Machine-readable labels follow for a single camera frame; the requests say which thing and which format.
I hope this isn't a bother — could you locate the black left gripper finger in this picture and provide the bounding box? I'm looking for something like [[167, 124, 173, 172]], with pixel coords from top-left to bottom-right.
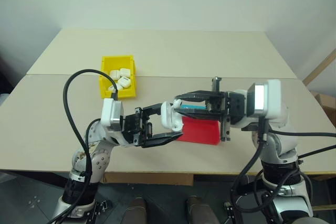
[[141, 102, 165, 120], [141, 132, 183, 149]]

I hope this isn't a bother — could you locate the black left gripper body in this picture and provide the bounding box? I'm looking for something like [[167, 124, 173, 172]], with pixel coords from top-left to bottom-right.
[[121, 106, 155, 148]]

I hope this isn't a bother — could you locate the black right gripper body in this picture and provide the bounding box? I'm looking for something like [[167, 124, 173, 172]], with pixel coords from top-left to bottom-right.
[[206, 76, 248, 142]]

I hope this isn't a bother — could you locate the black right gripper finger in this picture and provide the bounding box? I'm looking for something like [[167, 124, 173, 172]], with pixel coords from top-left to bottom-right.
[[175, 90, 212, 102], [174, 106, 224, 121]]

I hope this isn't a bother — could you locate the yellow plastic bin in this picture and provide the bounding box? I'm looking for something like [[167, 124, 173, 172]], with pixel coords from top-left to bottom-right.
[[98, 55, 138, 100]]

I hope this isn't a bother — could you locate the cyan flat item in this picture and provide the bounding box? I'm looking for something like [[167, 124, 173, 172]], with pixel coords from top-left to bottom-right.
[[179, 104, 208, 111]]

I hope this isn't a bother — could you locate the red plastic tray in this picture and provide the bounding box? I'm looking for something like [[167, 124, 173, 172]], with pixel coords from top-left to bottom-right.
[[177, 115, 221, 146]]

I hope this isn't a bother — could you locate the wooden panel under table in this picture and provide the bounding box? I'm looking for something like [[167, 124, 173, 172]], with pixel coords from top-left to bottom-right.
[[103, 172, 195, 186]]

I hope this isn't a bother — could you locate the brown cardboard box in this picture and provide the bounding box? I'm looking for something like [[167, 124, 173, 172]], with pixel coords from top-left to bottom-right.
[[310, 89, 336, 120]]

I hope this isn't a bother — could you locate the wooden beam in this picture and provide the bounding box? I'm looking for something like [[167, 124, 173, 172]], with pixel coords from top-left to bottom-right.
[[301, 47, 336, 87]]

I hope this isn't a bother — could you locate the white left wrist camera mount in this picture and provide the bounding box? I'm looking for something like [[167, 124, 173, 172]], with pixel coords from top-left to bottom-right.
[[100, 98, 124, 133]]

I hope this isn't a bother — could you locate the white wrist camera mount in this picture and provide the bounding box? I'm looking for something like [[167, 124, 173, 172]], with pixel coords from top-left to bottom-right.
[[100, 98, 124, 133], [245, 79, 290, 128]]

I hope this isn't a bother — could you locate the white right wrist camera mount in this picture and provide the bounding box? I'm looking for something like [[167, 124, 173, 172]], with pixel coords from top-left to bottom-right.
[[245, 79, 290, 128]]

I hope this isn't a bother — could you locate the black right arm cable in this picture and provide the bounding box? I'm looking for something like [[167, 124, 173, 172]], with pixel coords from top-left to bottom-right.
[[230, 115, 286, 213]]

